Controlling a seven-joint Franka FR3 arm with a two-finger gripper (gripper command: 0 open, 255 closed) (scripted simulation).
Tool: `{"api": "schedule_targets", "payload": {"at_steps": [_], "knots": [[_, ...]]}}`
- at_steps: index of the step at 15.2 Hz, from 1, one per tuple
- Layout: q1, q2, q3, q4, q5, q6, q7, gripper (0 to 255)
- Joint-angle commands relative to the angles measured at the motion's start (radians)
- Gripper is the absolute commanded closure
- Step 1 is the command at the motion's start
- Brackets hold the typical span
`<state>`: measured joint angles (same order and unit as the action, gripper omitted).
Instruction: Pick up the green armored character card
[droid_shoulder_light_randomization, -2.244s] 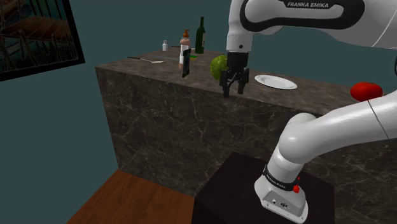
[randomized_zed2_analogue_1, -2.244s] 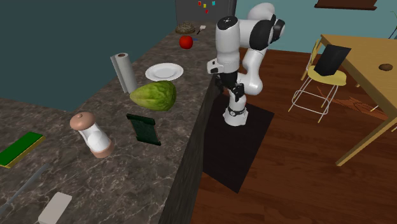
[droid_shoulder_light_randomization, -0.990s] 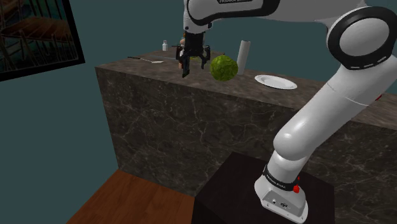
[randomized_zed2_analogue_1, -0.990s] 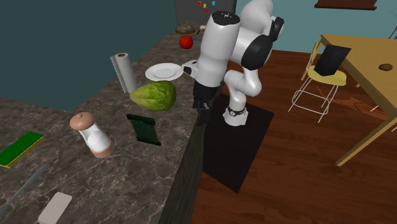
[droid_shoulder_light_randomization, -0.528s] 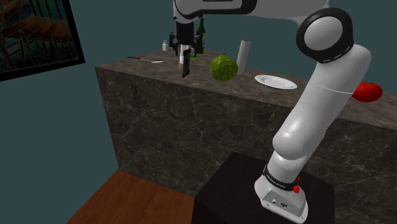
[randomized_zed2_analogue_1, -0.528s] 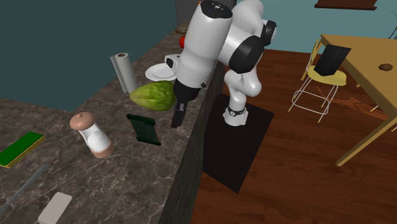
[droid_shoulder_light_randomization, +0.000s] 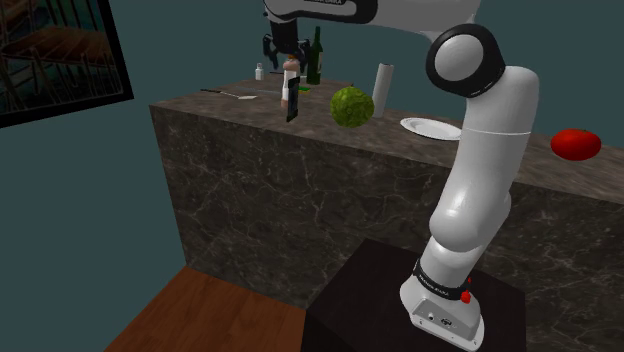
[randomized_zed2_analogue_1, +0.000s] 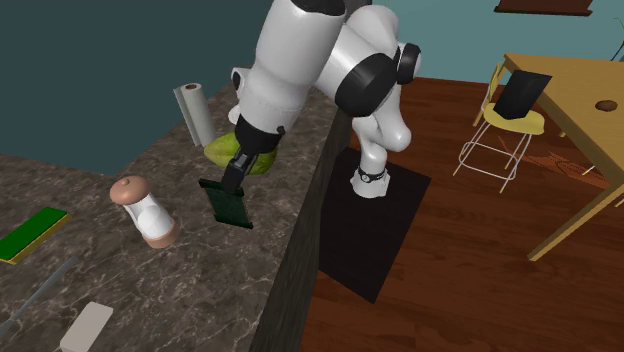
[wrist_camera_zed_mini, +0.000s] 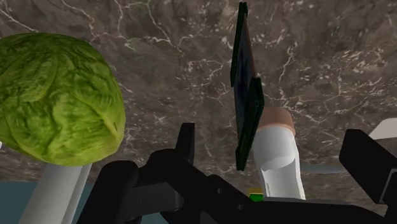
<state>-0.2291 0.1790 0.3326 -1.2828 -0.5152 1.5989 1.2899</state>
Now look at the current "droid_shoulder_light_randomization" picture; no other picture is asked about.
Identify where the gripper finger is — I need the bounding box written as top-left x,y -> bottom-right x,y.
262,33 -> 279,70
293,39 -> 312,75

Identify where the dark green wine bottle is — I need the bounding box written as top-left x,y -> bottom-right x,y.
305,26 -> 324,86

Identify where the knife with grey blade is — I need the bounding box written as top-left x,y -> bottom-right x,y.
235,86 -> 284,96

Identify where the green lettuce head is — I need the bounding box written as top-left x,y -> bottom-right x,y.
329,86 -> 376,129

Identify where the white paper towel roll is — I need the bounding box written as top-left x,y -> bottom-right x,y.
371,62 -> 395,119

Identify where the marble kitchen counter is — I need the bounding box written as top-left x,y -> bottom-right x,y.
148,77 -> 624,352

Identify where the white plate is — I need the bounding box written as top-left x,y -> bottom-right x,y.
400,117 -> 463,142

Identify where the black robot stand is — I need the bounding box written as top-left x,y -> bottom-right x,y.
300,238 -> 528,352

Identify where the red tomato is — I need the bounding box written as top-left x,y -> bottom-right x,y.
550,128 -> 603,162

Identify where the metal spatula with dark handle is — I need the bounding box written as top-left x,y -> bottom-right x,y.
199,88 -> 259,102

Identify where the dark framed wall picture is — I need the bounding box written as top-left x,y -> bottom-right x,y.
0,0 -> 135,130

